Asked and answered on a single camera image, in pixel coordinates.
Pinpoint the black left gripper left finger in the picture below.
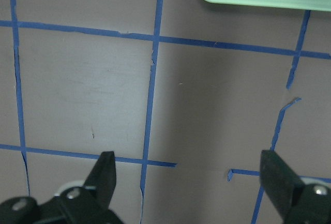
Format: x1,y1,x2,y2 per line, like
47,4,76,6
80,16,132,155
1,152,122,223

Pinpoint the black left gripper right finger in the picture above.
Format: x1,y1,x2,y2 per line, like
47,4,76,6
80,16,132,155
260,150,330,223

